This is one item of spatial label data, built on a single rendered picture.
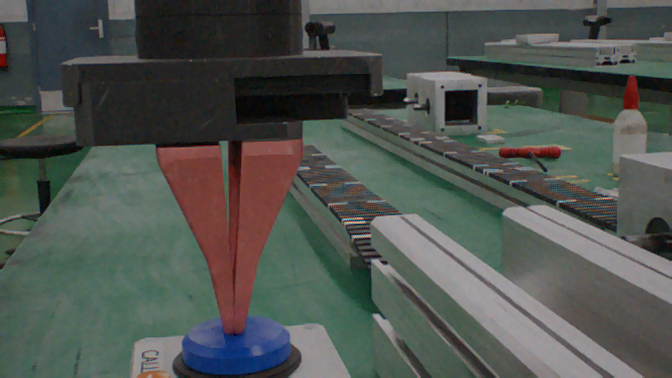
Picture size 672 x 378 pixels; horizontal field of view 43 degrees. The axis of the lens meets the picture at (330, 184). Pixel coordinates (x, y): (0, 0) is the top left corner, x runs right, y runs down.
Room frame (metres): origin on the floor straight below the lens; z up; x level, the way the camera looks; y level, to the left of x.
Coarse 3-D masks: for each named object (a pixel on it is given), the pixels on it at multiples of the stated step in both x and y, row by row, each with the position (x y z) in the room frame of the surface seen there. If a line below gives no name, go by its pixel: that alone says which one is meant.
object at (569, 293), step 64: (384, 256) 0.41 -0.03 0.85; (448, 256) 0.35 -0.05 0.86; (512, 256) 0.43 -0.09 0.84; (576, 256) 0.36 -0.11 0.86; (640, 256) 0.34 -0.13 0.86; (384, 320) 0.43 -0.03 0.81; (448, 320) 0.31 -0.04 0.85; (512, 320) 0.27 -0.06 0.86; (576, 320) 0.36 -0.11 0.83; (640, 320) 0.31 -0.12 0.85
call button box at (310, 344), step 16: (304, 336) 0.33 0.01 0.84; (320, 336) 0.33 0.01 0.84; (144, 352) 0.31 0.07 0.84; (160, 352) 0.31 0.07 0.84; (176, 352) 0.31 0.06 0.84; (304, 352) 0.31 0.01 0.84; (320, 352) 0.31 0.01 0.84; (336, 352) 0.31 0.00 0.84; (144, 368) 0.30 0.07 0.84; (160, 368) 0.30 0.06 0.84; (176, 368) 0.29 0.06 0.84; (272, 368) 0.29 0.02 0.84; (288, 368) 0.29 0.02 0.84; (304, 368) 0.29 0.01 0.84; (320, 368) 0.29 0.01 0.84; (336, 368) 0.29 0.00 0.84
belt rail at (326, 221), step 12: (300, 180) 0.87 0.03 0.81; (300, 192) 0.90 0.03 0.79; (312, 192) 0.80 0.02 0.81; (300, 204) 0.88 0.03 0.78; (312, 204) 0.84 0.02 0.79; (312, 216) 0.80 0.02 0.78; (324, 216) 0.74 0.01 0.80; (324, 228) 0.74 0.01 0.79; (336, 228) 0.68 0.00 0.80; (336, 240) 0.69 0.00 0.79; (348, 240) 0.64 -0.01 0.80; (348, 252) 0.64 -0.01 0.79; (348, 264) 0.64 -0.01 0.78; (360, 264) 0.64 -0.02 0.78
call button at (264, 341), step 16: (256, 320) 0.31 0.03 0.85; (272, 320) 0.31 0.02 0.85; (192, 336) 0.30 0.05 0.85; (208, 336) 0.29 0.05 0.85; (224, 336) 0.29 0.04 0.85; (240, 336) 0.29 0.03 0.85; (256, 336) 0.29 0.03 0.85; (272, 336) 0.29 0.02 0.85; (288, 336) 0.30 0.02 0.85; (192, 352) 0.29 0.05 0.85; (208, 352) 0.28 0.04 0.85; (224, 352) 0.28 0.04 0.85; (240, 352) 0.28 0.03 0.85; (256, 352) 0.28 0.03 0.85; (272, 352) 0.29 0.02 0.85; (288, 352) 0.30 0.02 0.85; (192, 368) 0.29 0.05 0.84; (208, 368) 0.28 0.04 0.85; (224, 368) 0.28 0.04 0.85; (240, 368) 0.28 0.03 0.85; (256, 368) 0.28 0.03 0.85
